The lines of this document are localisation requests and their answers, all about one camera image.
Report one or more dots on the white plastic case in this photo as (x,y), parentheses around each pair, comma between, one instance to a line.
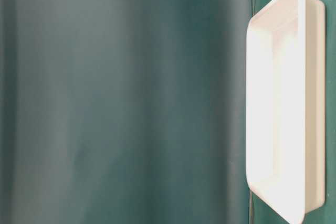
(285,106)

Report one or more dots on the green table cloth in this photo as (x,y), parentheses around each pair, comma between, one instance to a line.
(133,111)

